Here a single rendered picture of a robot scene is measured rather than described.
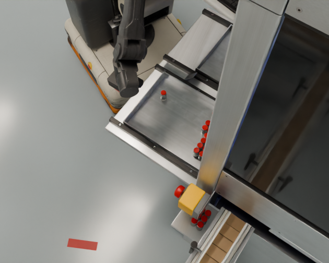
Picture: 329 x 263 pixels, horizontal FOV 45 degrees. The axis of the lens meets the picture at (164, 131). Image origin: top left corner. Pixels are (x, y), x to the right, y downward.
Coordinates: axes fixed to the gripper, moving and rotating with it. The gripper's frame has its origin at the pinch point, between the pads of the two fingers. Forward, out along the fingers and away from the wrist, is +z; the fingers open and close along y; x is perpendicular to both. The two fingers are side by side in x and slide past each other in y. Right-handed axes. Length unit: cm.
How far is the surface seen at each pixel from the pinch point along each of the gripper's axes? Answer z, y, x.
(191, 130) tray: 14.0, 22.5, 7.0
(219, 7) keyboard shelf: 21, -2, 69
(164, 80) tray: 14.0, 2.3, 19.2
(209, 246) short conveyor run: 5, 49, -26
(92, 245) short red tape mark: 102, -2, -42
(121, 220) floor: 102, 3, -22
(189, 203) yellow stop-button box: -0.7, 38.2, -20.0
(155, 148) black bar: 12.3, 16.1, -6.8
